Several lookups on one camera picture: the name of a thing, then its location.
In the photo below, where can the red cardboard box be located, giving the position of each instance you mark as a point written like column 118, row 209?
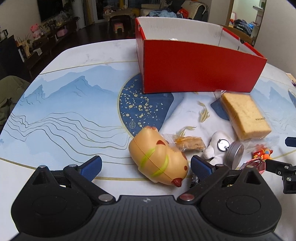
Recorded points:
column 181, row 55

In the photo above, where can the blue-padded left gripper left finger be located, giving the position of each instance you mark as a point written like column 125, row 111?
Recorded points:
column 81, row 178

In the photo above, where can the red keychain charm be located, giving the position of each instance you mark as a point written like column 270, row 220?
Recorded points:
column 258, row 160

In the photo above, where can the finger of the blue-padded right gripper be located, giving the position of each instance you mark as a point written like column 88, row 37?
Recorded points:
column 279, row 168
column 290, row 141

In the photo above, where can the low tv cabinet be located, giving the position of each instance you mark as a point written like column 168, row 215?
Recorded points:
column 43, row 51

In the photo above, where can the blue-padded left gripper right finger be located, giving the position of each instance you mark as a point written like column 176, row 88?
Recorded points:
column 209, row 176

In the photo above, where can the round silver tin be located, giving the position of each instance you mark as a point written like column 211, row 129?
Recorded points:
column 234, row 155

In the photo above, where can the sofa with clothes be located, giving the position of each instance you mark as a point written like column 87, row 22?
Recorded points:
column 192, row 10

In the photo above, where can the bread slice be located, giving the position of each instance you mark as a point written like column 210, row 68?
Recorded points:
column 241, row 110

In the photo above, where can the pink pig plush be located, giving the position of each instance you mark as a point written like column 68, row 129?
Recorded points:
column 35, row 31

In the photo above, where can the pink stool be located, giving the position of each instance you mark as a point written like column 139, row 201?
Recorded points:
column 118, row 27

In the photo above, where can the blue mountain table mat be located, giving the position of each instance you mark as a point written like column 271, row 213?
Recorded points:
column 68, row 116

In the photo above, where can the white tooth plush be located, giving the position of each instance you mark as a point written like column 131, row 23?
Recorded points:
column 216, row 150

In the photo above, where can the small fried snack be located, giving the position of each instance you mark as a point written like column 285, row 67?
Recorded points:
column 185, row 143

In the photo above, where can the wooden chair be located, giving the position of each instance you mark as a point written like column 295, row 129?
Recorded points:
column 242, row 36

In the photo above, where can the black television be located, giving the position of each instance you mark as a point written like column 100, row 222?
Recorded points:
column 49, row 8

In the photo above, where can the yellow chicken toy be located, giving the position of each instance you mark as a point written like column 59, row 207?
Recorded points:
column 156, row 159

